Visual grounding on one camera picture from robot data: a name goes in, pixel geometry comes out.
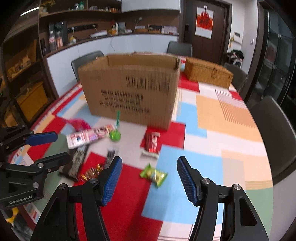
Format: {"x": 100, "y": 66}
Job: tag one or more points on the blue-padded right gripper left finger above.
{"x": 58, "y": 219}

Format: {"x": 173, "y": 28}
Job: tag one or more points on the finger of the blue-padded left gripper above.
{"x": 15, "y": 137}
{"x": 46, "y": 162}

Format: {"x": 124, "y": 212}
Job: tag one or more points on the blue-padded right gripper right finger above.
{"x": 240, "y": 219}

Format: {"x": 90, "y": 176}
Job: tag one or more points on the dark patterned snack bar pack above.
{"x": 71, "y": 169}

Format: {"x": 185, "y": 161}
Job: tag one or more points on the pink bear snack packet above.
{"x": 85, "y": 137}

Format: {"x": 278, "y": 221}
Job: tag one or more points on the magenta snack bag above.
{"x": 78, "y": 124}

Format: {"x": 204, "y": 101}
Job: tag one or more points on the slim dark candy bar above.
{"x": 110, "y": 155}

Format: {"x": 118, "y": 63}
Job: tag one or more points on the green lollipop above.
{"x": 115, "y": 135}

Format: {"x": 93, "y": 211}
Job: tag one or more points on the red small snack packet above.
{"x": 151, "y": 145}

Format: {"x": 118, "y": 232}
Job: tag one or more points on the grey chair right near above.
{"x": 278, "y": 137}

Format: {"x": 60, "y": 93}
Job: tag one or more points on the grey chair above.
{"x": 278, "y": 137}
{"x": 239, "y": 76}
{"x": 75, "y": 64}

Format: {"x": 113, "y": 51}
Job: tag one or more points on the small lime green packet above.
{"x": 154, "y": 175}

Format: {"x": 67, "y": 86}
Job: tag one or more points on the plastic water bottle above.
{"x": 52, "y": 41}

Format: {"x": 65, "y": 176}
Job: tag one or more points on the grey chair left side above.
{"x": 75, "y": 64}

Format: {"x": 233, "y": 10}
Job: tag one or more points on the red label drink bottle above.
{"x": 59, "y": 40}

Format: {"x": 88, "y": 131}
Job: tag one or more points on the glass display cabinet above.
{"x": 26, "y": 91}

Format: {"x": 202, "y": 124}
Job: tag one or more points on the black coffee machine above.
{"x": 62, "y": 28}

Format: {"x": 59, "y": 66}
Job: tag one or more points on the brown cardboard box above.
{"x": 141, "y": 86}

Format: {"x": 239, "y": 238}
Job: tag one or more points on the white flat appliance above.
{"x": 99, "y": 34}

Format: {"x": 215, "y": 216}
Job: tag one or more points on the grey chair right far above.
{"x": 239, "y": 76}

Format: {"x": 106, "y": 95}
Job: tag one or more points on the dark glass sliding door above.
{"x": 269, "y": 56}

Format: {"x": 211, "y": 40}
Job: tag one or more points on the woven wicker storage box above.
{"x": 197, "y": 70}

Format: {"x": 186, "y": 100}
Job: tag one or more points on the white shoe rack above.
{"x": 233, "y": 60}

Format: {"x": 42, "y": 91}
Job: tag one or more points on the dark wooden door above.
{"x": 214, "y": 49}

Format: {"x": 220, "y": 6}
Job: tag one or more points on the grey chair far end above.
{"x": 180, "y": 49}

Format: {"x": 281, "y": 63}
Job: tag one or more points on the red fu calendar poster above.
{"x": 204, "y": 22}

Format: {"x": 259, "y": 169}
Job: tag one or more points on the wall intercom panel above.
{"x": 238, "y": 38}

